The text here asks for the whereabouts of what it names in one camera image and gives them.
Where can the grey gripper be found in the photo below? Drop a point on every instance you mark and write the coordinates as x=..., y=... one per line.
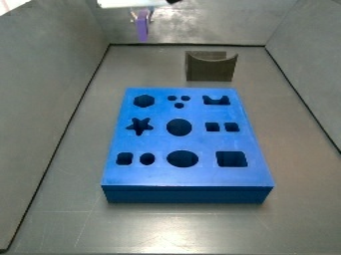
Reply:
x=133, y=3

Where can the purple double-square peg object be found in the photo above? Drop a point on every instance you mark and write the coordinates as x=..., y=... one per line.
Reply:
x=142, y=25

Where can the blue shape-sorting board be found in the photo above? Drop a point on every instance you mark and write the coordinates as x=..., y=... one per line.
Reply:
x=185, y=149

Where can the black curved holder stand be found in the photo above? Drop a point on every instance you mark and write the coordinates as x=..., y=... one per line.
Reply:
x=209, y=66

